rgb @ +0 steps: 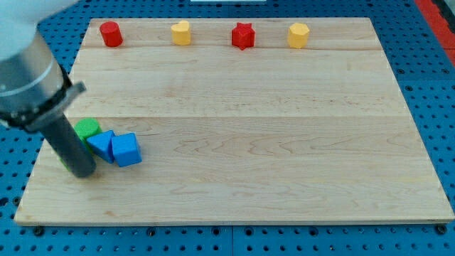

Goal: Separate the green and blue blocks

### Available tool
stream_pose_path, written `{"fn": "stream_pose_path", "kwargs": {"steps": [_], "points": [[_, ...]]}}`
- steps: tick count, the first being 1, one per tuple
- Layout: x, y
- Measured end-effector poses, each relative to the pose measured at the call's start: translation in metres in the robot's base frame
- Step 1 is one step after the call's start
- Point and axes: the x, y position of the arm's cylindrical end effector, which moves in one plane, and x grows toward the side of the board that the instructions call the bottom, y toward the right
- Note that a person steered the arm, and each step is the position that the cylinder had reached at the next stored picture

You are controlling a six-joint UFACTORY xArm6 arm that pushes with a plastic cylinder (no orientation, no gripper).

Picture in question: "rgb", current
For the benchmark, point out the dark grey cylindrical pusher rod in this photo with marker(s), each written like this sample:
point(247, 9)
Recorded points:
point(69, 147)

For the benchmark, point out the green cylinder block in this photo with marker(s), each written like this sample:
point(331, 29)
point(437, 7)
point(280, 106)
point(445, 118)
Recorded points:
point(86, 128)

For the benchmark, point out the blue triangular block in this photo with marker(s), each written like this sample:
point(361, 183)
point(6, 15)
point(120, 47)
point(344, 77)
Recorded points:
point(101, 145)

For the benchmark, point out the blue cube block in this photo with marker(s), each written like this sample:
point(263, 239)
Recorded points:
point(126, 150)

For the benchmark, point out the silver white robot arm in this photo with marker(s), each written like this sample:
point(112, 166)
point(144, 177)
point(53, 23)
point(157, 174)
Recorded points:
point(35, 88)

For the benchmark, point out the red cylinder block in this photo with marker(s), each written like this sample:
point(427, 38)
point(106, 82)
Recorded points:
point(111, 34)

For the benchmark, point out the yellow heart block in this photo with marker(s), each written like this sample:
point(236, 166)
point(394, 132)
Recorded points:
point(181, 33)

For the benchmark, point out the light wooden board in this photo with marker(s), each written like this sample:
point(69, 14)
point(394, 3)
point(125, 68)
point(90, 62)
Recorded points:
point(269, 135)

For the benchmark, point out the red star block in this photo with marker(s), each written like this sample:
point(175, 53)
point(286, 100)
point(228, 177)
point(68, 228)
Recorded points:
point(243, 36)

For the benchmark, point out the yellow octagon block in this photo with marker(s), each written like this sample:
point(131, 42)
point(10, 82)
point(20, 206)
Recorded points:
point(298, 35)

